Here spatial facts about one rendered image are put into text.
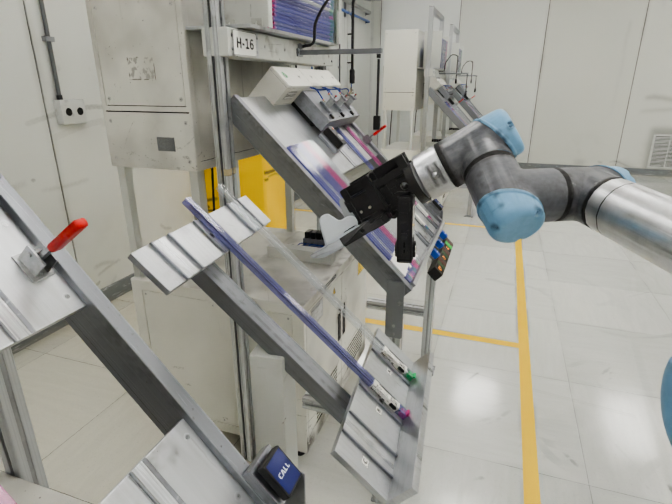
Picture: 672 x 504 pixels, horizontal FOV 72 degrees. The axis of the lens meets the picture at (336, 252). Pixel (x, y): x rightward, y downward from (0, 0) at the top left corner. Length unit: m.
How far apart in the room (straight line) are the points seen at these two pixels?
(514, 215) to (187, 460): 0.49
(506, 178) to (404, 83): 4.17
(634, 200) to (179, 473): 0.61
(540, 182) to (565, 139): 7.21
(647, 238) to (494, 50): 7.25
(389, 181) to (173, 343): 1.19
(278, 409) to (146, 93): 1.01
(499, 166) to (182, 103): 0.99
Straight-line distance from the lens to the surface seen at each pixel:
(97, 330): 0.65
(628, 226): 0.64
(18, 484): 1.01
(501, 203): 0.63
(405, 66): 4.79
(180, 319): 1.68
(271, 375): 0.81
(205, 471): 0.63
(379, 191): 0.75
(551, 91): 7.81
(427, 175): 0.71
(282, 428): 0.87
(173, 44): 1.44
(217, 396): 1.76
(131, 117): 1.55
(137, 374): 0.64
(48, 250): 0.60
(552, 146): 7.87
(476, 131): 0.71
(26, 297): 0.62
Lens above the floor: 1.24
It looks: 20 degrees down
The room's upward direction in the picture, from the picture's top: straight up
